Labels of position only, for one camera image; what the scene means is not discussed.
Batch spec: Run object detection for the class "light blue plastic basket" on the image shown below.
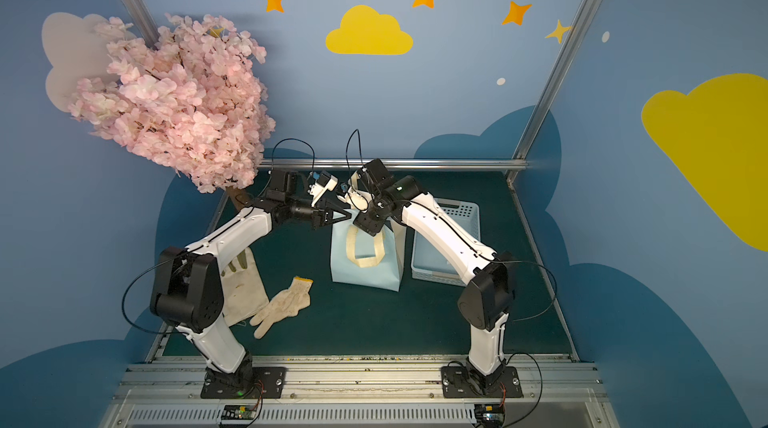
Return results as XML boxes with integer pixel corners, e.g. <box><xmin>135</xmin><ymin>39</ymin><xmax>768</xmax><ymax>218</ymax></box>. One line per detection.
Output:
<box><xmin>402</xmin><ymin>195</ymin><xmax>478</xmax><ymax>285</ymax></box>

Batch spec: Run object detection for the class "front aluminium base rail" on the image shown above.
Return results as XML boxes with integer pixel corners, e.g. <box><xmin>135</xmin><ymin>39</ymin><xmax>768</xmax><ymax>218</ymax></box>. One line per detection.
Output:
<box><xmin>100</xmin><ymin>355</ymin><xmax>619</xmax><ymax>427</ymax></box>

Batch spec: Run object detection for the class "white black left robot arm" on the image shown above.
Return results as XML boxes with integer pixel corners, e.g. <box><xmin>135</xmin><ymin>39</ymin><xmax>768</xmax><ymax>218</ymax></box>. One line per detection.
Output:
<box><xmin>149</xmin><ymin>170</ymin><xmax>348</xmax><ymax>396</ymax></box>

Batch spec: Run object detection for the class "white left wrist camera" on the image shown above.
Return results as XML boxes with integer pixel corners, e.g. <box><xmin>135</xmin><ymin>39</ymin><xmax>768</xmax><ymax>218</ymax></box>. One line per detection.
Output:
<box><xmin>308</xmin><ymin>171</ymin><xmax>338</xmax><ymax>198</ymax></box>

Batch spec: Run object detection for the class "rear aluminium frame rail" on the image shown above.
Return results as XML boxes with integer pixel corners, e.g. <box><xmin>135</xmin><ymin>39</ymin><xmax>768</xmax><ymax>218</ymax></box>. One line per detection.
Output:
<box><xmin>259</xmin><ymin>158</ymin><xmax>528</xmax><ymax>172</ymax></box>

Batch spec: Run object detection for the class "right aluminium frame post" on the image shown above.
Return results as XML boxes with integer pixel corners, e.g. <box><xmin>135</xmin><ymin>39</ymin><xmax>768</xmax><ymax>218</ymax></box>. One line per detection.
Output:
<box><xmin>506</xmin><ymin>0</ymin><xmax>603</xmax><ymax>192</ymax></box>

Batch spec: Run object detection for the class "left green controller board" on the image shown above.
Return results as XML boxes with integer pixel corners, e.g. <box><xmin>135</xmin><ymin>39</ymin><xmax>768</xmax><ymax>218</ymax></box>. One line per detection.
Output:
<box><xmin>219</xmin><ymin>404</ymin><xmax>259</xmax><ymax>425</ymax></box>

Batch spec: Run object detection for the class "light blue delivery bag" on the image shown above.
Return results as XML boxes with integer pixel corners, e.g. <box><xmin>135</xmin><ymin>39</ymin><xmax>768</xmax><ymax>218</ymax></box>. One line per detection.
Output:
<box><xmin>330</xmin><ymin>206</ymin><xmax>406</xmax><ymax>292</ymax></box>

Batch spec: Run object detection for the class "cream work glove under arm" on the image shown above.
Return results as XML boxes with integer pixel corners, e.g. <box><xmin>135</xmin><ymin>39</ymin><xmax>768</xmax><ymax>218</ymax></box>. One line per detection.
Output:
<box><xmin>221</xmin><ymin>248</ymin><xmax>269</xmax><ymax>326</ymax></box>

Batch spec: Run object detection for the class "right side aluminium floor rail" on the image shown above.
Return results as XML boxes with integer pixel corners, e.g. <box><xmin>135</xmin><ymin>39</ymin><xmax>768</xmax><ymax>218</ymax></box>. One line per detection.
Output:
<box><xmin>505</xmin><ymin>175</ymin><xmax>581</xmax><ymax>362</ymax></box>

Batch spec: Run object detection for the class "right controller board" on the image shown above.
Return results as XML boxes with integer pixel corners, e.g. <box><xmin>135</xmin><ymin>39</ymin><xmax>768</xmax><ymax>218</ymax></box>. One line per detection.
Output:
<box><xmin>473</xmin><ymin>404</ymin><xmax>505</xmax><ymax>428</ymax></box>

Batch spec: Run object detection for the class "pink cherry blossom tree crown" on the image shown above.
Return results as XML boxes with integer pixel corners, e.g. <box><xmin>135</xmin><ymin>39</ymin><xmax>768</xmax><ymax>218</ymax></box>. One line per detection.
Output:
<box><xmin>66</xmin><ymin>15</ymin><xmax>276</xmax><ymax>193</ymax></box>

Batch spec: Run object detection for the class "brown cork tree trunk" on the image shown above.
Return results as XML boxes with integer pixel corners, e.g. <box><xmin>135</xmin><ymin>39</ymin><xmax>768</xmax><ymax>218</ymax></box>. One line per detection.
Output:
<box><xmin>226</xmin><ymin>188</ymin><xmax>253</xmax><ymax>213</ymax></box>

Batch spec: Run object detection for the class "cream work glove yellow cuff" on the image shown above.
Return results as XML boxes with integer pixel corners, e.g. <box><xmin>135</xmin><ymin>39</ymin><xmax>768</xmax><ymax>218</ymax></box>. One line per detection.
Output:
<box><xmin>249</xmin><ymin>277</ymin><xmax>313</xmax><ymax>339</ymax></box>

